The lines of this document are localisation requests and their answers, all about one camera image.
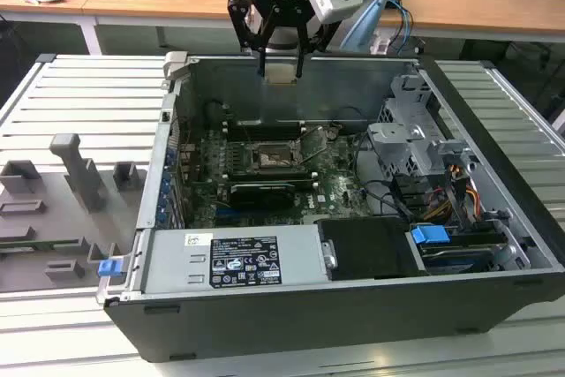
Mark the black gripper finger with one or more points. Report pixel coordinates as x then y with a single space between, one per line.
238 19
302 50

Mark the silver CPU chip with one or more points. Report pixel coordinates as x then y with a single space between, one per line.
280 73

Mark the black RAM slot bank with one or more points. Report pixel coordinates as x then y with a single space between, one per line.
269 172
265 130

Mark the CPU socket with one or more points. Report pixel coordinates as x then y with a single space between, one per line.
273 158

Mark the grey case latch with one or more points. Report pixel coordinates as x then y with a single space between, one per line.
175 63

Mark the silver metal drive cage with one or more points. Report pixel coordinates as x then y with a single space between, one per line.
397 138

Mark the green motherboard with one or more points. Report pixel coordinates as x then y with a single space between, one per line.
340 191

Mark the black graphics card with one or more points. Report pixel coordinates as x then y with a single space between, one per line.
260 196

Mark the blue disk carrier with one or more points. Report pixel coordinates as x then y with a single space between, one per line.
428 234

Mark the silver power supply unit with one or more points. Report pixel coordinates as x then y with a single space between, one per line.
176 262

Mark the hard disk drive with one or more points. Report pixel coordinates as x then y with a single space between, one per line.
459 258

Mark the grey parts rack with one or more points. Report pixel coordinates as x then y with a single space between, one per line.
57 218

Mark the black open PC case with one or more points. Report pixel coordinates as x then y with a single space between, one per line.
309 324

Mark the blue case latch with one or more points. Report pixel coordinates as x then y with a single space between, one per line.
110 268

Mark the black plastic air duct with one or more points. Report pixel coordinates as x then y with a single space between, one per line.
371 249

